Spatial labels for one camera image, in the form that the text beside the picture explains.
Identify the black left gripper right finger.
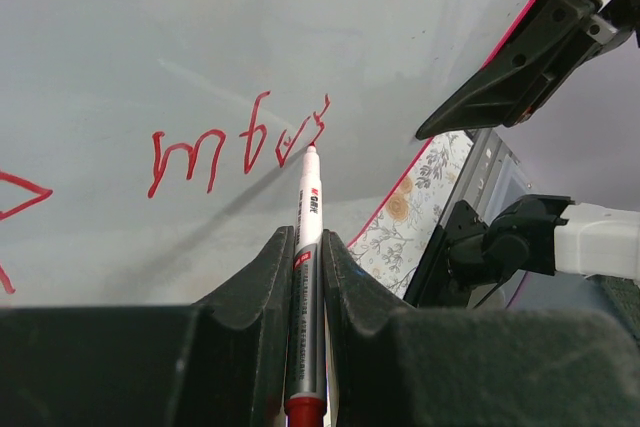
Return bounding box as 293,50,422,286
322,231,639,426

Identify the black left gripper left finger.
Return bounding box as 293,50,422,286
1,227,294,426

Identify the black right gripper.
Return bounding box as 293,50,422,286
416,0,639,140

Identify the red whiteboard marker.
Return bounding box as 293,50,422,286
284,145,327,426

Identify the pink framed whiteboard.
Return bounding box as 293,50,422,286
1,0,534,307

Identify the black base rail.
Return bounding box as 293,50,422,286
403,129,533,308

